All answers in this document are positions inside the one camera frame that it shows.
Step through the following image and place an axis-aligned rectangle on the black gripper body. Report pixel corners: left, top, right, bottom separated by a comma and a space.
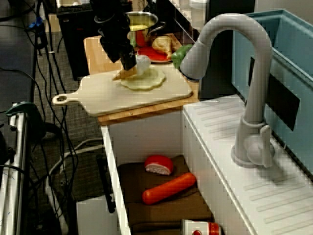
94, 12, 134, 58

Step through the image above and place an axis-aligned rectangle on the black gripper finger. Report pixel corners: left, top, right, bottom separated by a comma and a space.
121, 50, 137, 71
107, 48, 121, 64

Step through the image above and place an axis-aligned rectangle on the toy ice cream cone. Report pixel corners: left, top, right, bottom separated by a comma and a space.
112, 55, 151, 81

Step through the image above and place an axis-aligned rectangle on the red toy plate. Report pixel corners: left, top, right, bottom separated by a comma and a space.
136, 46, 174, 63

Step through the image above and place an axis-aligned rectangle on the yellow toy corn cob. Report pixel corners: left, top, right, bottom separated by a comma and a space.
129, 23, 149, 32

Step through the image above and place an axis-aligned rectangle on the pale yellow toy dough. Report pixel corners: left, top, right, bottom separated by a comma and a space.
121, 66, 167, 92

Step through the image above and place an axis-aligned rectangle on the toy chicken drumstick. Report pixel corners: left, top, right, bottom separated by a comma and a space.
152, 35, 183, 59

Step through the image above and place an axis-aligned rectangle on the stainless steel pot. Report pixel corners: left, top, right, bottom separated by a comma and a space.
124, 11, 166, 49

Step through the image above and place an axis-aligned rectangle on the black computer case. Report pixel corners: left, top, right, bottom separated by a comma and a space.
56, 2, 137, 80

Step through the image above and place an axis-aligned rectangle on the light wooden cutting board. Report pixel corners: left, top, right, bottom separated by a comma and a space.
52, 66, 193, 118

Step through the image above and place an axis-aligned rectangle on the green toy bell pepper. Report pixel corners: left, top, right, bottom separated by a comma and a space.
171, 44, 194, 69

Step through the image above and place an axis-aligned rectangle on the green clamp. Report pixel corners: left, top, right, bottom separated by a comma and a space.
5, 101, 47, 140

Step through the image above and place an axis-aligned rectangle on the red toy cheese wedge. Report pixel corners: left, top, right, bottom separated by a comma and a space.
144, 154, 174, 176

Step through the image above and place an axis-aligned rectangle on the white toy sink unit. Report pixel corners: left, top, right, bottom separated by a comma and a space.
101, 94, 313, 235

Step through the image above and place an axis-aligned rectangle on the grey toy faucet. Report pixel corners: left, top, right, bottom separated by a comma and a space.
179, 13, 276, 168

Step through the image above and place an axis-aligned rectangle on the orange toy sausage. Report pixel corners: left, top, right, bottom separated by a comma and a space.
142, 172, 197, 205

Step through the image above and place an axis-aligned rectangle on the black rectangular panel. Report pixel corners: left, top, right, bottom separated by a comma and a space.
248, 56, 301, 132

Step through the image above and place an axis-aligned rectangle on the grey appliance front panel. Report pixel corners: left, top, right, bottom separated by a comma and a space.
76, 197, 118, 235

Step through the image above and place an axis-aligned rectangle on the teal plastic bin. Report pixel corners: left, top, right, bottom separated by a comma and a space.
232, 9, 313, 182

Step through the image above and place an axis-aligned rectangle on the red white tomato can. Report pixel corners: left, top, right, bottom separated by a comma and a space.
180, 218, 222, 235

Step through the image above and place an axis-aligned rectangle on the blue cable connector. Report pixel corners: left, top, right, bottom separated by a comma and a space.
28, 16, 44, 29

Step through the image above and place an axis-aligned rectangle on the black cabinet handle bar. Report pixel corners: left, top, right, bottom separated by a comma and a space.
96, 154, 116, 213

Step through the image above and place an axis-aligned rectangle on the white floor cable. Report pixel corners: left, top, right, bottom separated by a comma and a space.
45, 139, 105, 235

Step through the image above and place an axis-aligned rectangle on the aluminium frame rail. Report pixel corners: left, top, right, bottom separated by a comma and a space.
0, 115, 29, 235

